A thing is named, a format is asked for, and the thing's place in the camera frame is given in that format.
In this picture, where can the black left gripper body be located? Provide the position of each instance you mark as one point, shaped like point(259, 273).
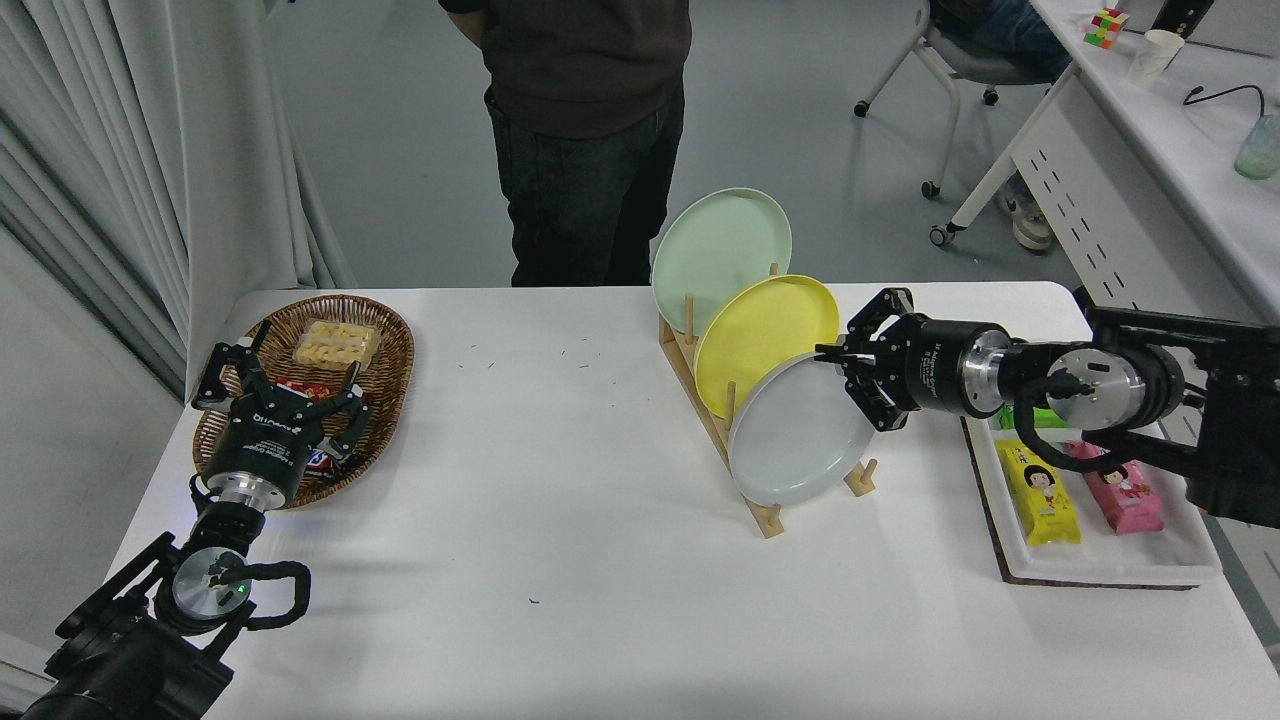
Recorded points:
point(265, 440)

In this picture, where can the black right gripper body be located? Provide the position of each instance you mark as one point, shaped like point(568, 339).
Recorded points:
point(925, 365)

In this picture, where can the grey plate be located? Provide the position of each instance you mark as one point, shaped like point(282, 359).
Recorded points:
point(795, 430)

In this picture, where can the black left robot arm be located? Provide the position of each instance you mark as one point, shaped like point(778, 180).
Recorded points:
point(130, 660)

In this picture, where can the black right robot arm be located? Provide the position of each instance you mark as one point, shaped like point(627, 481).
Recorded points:
point(1220, 420)

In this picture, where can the yellow plate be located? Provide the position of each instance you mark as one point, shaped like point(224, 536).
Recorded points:
point(760, 340)

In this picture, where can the wooden plate rack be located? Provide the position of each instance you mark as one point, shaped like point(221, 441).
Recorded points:
point(750, 505)

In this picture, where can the pale green plate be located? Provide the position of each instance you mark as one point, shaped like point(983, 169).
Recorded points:
point(715, 250)

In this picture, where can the brown wicker basket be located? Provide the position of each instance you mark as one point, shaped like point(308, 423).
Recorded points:
point(385, 380)

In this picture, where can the brown and blue snack bar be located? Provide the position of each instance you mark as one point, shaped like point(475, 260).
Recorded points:
point(318, 464)

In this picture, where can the red snack bar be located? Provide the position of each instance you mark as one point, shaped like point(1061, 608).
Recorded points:
point(305, 386)

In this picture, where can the clear pack of biscuits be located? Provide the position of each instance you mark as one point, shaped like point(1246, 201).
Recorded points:
point(337, 344)

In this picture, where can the green snack pack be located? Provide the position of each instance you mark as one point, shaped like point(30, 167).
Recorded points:
point(1030, 418)

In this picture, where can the yellow snack pack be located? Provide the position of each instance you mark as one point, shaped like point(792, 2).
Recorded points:
point(1045, 495)

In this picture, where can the seated person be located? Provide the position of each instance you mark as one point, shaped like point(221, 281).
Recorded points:
point(1030, 215)

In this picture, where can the grey curtain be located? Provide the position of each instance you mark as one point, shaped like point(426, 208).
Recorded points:
point(150, 150)

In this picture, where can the pink snack pack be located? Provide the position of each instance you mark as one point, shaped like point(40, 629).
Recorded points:
point(1125, 495)

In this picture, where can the white tray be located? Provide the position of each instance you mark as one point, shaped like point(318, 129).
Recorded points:
point(1100, 560)

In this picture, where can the white wheeled office chair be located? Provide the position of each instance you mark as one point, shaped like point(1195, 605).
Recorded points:
point(985, 65)

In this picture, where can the white desk with perforated panel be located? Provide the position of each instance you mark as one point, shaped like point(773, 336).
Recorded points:
point(1150, 140)

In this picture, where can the standing person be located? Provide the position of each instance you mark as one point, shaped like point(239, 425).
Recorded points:
point(590, 130)

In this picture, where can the colourful puzzle cube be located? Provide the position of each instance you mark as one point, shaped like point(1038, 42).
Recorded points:
point(1106, 28)

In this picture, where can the white paper cup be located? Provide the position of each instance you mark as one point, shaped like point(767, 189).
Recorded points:
point(1155, 58)

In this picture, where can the pale green glass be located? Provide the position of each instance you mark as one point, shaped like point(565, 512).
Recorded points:
point(1258, 150)

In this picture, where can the black box device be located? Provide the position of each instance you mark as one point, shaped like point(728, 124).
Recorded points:
point(1182, 16)

